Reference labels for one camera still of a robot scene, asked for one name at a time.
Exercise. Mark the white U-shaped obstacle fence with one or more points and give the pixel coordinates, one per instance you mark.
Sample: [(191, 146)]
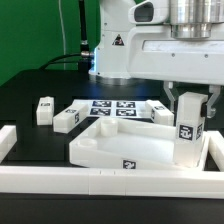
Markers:
[(82, 181)]

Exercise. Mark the white desk top panel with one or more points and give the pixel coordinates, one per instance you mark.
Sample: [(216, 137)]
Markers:
[(117, 143)]

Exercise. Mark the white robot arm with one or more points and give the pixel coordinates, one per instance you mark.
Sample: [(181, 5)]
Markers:
[(189, 19)]

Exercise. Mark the fiducial marker sheet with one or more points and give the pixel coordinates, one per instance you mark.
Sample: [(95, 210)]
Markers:
[(115, 108)]

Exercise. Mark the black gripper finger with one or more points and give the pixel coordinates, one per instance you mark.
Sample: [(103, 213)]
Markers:
[(207, 109), (172, 93)]

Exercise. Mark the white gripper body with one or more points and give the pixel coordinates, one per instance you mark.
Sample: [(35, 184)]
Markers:
[(153, 54)]

